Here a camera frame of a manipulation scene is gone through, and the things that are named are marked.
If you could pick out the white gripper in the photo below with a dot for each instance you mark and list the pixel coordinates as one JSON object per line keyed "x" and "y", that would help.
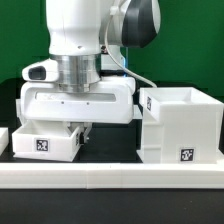
{"x": 109, "y": 100}

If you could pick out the white front drawer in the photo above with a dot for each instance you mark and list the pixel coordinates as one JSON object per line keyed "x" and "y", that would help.
{"x": 46, "y": 141}

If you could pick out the white drawer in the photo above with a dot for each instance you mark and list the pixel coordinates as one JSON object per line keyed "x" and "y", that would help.
{"x": 18, "y": 111}
{"x": 46, "y": 141}

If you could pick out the white drawer cabinet box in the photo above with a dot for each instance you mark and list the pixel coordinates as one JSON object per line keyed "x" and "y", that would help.
{"x": 180, "y": 125}

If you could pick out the white marker sheet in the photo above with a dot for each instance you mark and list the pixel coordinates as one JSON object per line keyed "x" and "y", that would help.
{"x": 137, "y": 113}

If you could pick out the white front fence rail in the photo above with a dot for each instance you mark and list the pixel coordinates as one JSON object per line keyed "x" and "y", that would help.
{"x": 121, "y": 176}

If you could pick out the white fence rail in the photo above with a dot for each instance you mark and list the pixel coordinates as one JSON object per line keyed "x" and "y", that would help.
{"x": 4, "y": 139}
{"x": 121, "y": 176}

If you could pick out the white left fence rail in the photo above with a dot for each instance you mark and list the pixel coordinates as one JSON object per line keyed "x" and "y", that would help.
{"x": 4, "y": 139}

